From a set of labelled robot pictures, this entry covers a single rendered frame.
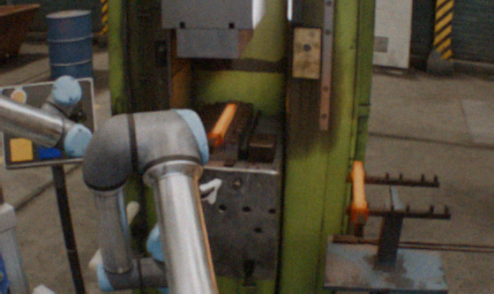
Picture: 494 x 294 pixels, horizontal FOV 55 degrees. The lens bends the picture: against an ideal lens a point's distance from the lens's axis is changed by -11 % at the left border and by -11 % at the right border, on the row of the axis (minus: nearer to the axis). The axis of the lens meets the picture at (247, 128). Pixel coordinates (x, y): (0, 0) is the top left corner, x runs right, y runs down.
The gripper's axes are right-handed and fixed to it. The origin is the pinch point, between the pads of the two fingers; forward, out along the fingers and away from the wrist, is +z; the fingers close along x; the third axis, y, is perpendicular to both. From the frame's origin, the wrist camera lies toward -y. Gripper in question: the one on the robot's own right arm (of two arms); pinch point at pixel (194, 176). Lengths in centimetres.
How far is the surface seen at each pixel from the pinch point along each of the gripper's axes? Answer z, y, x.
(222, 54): 30.6, -28.5, 2.8
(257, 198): 24.7, 18.4, 15.1
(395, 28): 549, 36, 138
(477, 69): 587, 90, 274
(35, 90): 18, -18, -61
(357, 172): 20, 5, 47
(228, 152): 30.7, 4.9, 4.3
